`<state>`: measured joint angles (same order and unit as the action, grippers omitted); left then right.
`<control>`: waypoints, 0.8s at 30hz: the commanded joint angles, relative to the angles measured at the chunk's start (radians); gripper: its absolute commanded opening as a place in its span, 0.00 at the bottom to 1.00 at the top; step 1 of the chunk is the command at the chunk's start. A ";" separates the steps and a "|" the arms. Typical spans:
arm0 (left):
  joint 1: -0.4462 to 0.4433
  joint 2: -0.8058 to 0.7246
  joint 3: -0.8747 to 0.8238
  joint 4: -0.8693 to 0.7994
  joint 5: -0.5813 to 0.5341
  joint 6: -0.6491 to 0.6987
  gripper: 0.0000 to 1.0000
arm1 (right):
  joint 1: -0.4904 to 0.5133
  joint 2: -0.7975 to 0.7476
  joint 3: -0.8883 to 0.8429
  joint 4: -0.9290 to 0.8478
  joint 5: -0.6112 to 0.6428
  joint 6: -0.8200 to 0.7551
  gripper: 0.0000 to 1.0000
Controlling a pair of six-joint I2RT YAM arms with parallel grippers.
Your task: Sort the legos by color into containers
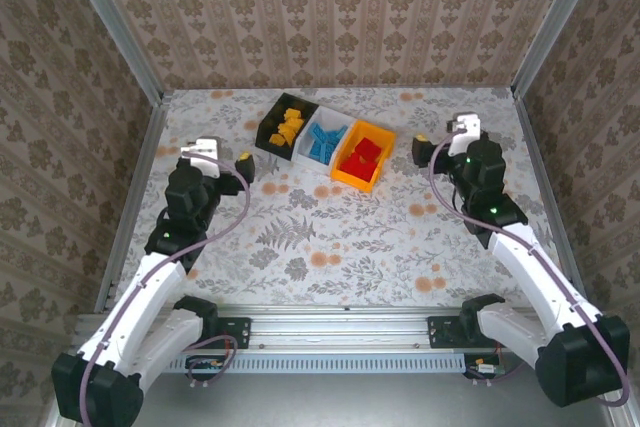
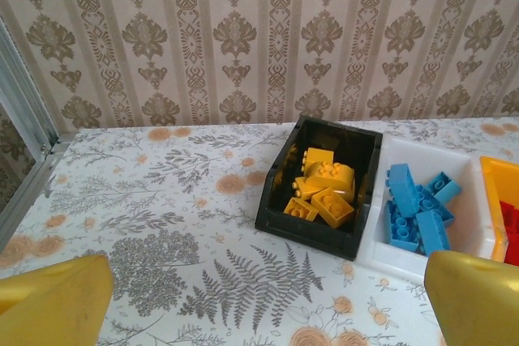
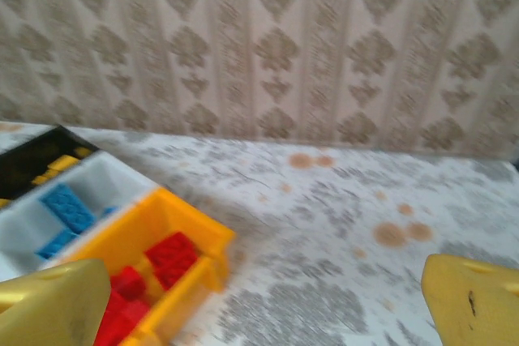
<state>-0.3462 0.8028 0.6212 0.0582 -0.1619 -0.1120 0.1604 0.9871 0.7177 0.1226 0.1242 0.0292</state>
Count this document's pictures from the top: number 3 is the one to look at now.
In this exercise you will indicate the yellow plastic bin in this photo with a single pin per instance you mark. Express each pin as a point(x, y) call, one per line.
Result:
point(182, 216)

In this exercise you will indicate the black plastic bin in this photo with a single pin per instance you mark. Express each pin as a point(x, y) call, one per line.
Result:
point(24, 159)

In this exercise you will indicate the red lego brick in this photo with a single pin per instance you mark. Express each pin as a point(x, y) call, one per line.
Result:
point(117, 317)
point(127, 283)
point(172, 255)

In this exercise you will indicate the white plastic bin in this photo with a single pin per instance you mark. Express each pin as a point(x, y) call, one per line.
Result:
point(101, 176)

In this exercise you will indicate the floral tablecloth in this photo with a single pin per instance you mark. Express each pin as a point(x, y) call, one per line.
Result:
point(324, 220)

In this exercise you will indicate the yellow lego brick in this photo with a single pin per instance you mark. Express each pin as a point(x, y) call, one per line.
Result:
point(61, 161)
point(4, 202)
point(44, 178)
point(83, 152)

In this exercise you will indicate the blue lego brick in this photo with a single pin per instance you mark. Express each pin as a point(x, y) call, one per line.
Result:
point(57, 243)
point(67, 208)
point(109, 212)

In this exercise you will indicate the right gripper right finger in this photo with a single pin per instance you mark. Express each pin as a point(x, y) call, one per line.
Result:
point(478, 305)

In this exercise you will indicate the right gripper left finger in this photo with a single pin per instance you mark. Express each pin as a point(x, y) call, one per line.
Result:
point(48, 305)

